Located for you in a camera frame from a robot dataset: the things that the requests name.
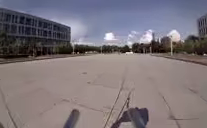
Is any grey concrete pavement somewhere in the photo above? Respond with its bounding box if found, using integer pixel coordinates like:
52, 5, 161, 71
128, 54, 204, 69
0, 53, 207, 128

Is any distant building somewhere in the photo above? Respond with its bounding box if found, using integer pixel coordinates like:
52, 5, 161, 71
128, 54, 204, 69
160, 35, 172, 51

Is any pale pole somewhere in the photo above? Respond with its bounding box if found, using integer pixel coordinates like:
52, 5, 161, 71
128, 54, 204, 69
170, 36, 174, 57

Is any row of trees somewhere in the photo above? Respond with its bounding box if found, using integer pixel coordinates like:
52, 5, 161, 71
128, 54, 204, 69
131, 34, 207, 56
0, 33, 132, 57

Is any dark ground strip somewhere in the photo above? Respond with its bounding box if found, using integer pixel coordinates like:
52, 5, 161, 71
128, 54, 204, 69
0, 53, 92, 66
150, 53, 207, 68

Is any large grey glass building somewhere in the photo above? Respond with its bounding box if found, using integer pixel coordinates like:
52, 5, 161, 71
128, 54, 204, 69
0, 5, 72, 56

